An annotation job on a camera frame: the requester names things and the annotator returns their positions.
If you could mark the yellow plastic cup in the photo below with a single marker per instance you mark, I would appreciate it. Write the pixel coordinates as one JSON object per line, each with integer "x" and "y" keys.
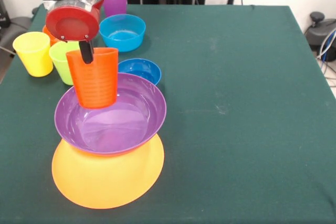
{"x": 34, "y": 56}

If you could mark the large yellow plastic bowl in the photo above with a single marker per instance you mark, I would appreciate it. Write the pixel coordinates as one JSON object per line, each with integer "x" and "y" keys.
{"x": 110, "y": 182}

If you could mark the purple plastic cup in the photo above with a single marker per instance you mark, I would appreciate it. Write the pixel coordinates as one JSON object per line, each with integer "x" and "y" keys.
{"x": 115, "y": 1}

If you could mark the dark blue plastic bowl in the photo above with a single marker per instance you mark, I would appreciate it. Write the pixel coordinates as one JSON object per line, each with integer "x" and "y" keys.
{"x": 141, "y": 69}

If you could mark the purple plastic bowl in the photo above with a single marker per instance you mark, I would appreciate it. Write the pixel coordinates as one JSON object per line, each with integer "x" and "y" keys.
{"x": 118, "y": 127}

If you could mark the orange-red plastic bowl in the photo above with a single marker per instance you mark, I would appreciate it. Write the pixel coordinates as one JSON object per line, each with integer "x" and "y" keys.
{"x": 50, "y": 35}

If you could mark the light blue plastic bowl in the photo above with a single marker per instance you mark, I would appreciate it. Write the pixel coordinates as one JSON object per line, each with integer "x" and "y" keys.
{"x": 123, "y": 37}

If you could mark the red plastic cup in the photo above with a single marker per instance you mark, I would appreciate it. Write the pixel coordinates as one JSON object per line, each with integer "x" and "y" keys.
{"x": 95, "y": 82}

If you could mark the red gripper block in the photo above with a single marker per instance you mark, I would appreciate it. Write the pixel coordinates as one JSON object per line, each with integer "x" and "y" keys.
{"x": 72, "y": 24}

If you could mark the green plastic cup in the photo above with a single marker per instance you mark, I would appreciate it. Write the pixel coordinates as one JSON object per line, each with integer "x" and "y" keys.
{"x": 61, "y": 64}

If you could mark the dark green tablecloth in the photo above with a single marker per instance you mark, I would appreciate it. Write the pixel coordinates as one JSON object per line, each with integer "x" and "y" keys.
{"x": 262, "y": 129}

